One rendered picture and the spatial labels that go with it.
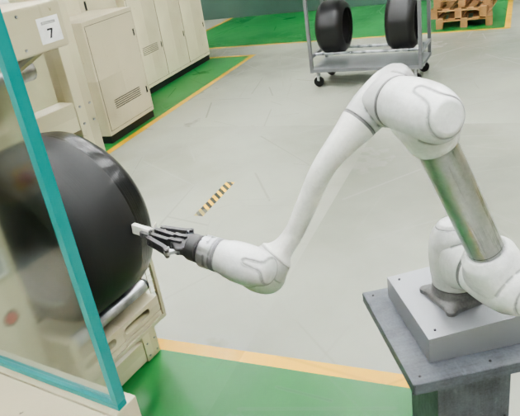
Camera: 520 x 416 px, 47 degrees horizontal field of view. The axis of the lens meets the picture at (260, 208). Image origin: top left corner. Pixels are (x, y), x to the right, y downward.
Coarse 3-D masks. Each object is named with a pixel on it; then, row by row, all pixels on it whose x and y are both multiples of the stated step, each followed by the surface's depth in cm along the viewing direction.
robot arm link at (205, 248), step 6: (204, 240) 156; (210, 240) 156; (216, 240) 155; (198, 246) 155; (204, 246) 155; (210, 246) 154; (198, 252) 155; (204, 252) 154; (210, 252) 154; (198, 258) 156; (204, 258) 154; (210, 258) 153; (198, 264) 157; (204, 264) 155; (210, 264) 154; (210, 270) 156
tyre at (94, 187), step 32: (64, 160) 164; (96, 160) 169; (64, 192) 158; (96, 192) 163; (128, 192) 170; (96, 224) 160; (128, 224) 169; (96, 256) 161; (128, 256) 170; (96, 288) 166; (128, 288) 183
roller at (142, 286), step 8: (144, 280) 196; (136, 288) 193; (144, 288) 195; (120, 296) 189; (128, 296) 190; (136, 296) 192; (112, 304) 186; (120, 304) 187; (128, 304) 189; (104, 312) 183; (112, 312) 184; (120, 312) 187; (104, 320) 181
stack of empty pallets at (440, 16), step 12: (444, 0) 886; (456, 0) 880; (468, 0) 928; (480, 0) 924; (492, 0) 913; (432, 12) 902; (444, 12) 941; (456, 12) 887; (468, 12) 932; (480, 12) 872; (492, 12) 888; (492, 24) 878
